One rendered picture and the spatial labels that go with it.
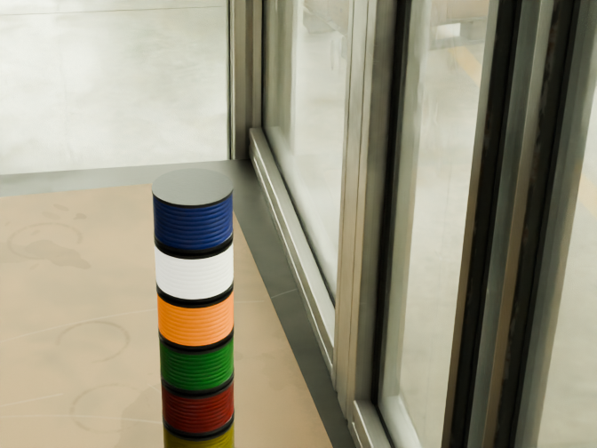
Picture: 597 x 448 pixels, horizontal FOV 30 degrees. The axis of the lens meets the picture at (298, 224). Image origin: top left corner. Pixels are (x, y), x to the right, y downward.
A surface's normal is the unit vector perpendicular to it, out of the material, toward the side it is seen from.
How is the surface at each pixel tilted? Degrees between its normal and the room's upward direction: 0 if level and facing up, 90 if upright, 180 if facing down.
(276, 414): 0
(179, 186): 0
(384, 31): 90
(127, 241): 0
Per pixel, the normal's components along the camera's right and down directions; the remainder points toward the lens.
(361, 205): -0.98, 0.07
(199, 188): 0.02, -0.88
